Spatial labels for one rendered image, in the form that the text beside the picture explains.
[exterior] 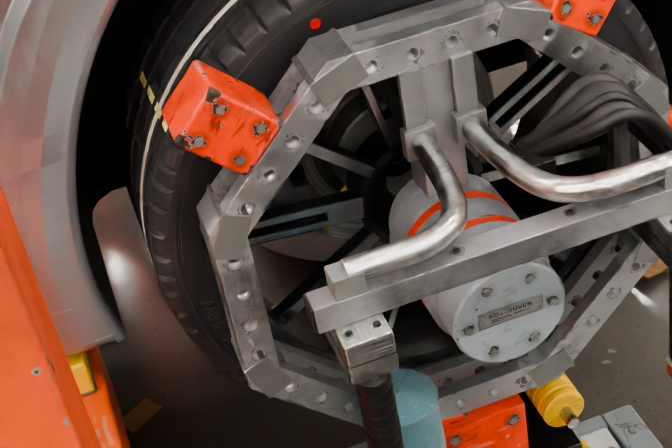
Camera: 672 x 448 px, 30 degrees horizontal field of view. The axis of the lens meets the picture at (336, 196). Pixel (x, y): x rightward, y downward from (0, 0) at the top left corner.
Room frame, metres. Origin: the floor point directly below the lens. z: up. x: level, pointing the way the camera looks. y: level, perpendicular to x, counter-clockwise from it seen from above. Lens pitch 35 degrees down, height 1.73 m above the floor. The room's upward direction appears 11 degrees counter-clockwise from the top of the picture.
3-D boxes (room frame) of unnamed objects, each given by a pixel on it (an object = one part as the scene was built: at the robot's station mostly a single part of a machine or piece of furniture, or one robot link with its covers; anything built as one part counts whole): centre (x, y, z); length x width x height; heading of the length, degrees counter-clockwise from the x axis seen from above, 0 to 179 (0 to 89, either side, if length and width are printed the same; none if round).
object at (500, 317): (1.08, -0.13, 0.85); 0.21 x 0.14 x 0.14; 12
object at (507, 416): (1.19, -0.11, 0.48); 0.16 x 0.12 x 0.17; 12
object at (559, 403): (1.27, -0.22, 0.51); 0.29 x 0.06 x 0.06; 12
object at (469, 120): (1.05, -0.24, 1.03); 0.19 x 0.18 x 0.11; 12
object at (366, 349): (0.91, 0.00, 0.93); 0.09 x 0.05 x 0.05; 12
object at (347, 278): (1.01, -0.05, 1.03); 0.19 x 0.18 x 0.11; 12
